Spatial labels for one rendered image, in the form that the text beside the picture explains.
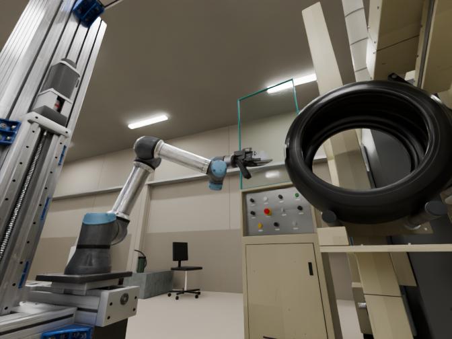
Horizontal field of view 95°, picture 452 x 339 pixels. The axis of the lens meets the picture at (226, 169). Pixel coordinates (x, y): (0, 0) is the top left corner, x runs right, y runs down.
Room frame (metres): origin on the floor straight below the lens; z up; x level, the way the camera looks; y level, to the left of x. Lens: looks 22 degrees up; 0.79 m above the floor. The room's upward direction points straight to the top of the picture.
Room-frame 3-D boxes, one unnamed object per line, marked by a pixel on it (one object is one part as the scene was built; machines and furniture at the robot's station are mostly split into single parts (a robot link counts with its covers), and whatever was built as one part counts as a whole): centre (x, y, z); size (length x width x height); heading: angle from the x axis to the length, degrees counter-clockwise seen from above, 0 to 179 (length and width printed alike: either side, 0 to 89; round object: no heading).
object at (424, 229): (0.96, -0.65, 0.90); 0.40 x 0.03 x 0.10; 60
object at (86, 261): (0.88, 0.53, 0.77); 0.15 x 0.15 x 0.10
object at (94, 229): (0.88, 0.53, 0.88); 0.13 x 0.12 x 0.14; 7
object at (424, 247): (0.81, -0.56, 0.80); 0.37 x 0.36 x 0.02; 60
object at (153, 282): (4.98, 1.70, 0.43); 0.90 x 0.72 x 0.87; 159
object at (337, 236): (0.88, -0.44, 0.83); 0.36 x 0.09 x 0.06; 150
